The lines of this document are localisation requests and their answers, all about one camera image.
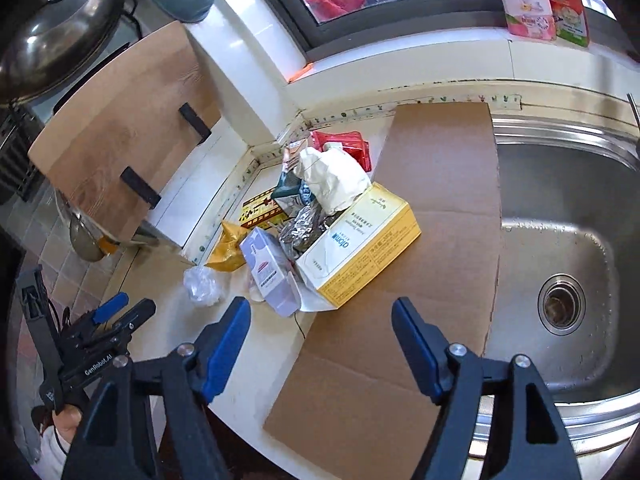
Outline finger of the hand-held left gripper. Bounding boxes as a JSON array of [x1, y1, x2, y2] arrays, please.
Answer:
[[64, 294, 130, 333], [87, 298, 157, 348]]

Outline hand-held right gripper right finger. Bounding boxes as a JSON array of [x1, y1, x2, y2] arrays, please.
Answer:
[[391, 297, 596, 480]]

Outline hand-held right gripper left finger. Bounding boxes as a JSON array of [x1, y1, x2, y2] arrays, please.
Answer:
[[60, 296, 252, 480]]

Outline clear plastic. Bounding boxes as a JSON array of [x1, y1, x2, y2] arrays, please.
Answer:
[[182, 265, 226, 308]]

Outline small lavender box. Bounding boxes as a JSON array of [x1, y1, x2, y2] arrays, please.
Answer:
[[240, 226, 301, 318]]

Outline yellow plastic wrapper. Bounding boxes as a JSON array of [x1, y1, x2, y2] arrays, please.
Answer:
[[205, 220, 248, 273]]

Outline yellow white tissue box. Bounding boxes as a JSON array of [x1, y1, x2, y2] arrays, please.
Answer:
[[295, 182, 422, 309]]

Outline silver foil wrapper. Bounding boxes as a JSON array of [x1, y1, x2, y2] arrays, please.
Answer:
[[277, 207, 326, 261]]

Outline red yellow box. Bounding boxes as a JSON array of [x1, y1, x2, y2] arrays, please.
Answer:
[[241, 187, 288, 231]]

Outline green milk carton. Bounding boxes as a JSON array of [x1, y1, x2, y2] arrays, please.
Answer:
[[272, 142, 313, 216]]

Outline cream paper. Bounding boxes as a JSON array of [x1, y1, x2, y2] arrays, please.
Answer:
[[292, 147, 373, 216]]

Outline red snack packet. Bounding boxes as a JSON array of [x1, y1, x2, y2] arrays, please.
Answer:
[[310, 130, 373, 173]]

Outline person's left hand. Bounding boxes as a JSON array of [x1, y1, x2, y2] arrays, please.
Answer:
[[31, 404, 83, 433]]

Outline steel skimmer ladle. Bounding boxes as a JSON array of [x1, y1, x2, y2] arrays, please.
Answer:
[[67, 207, 121, 263]]

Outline wooden cutting board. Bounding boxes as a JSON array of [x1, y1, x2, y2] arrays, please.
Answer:
[[27, 21, 223, 241]]

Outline brown cardboard sheet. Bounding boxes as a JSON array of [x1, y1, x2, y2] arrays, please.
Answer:
[[263, 101, 502, 471]]

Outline stainless steel sink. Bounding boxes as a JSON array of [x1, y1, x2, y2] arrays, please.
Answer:
[[470, 115, 640, 461]]

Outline steel pot lid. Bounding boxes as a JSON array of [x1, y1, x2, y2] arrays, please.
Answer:
[[0, 0, 128, 103]]

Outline grey framed window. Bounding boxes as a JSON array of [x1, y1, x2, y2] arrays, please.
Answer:
[[234, 0, 623, 63]]

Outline red spray bottle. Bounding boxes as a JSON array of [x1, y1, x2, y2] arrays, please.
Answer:
[[542, 0, 591, 48]]

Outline black slatted wall rack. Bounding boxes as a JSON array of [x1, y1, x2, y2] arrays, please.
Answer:
[[0, 102, 43, 206]]

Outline black wire rack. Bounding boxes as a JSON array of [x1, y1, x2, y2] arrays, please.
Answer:
[[117, 0, 213, 209]]

